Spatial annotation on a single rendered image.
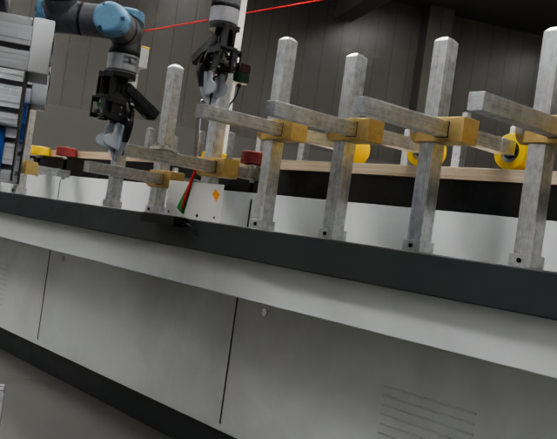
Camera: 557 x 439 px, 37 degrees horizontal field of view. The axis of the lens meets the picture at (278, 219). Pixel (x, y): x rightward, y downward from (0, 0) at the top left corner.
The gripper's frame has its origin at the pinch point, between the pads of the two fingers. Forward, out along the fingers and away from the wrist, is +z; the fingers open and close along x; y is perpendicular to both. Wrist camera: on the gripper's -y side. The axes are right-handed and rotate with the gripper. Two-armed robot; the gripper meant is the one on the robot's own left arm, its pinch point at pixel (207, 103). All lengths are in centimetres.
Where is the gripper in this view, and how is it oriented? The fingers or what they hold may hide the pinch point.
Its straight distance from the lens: 217.1
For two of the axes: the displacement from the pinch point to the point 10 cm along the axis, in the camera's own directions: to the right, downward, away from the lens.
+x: 7.5, 1.1, 6.5
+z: -1.4, 9.9, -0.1
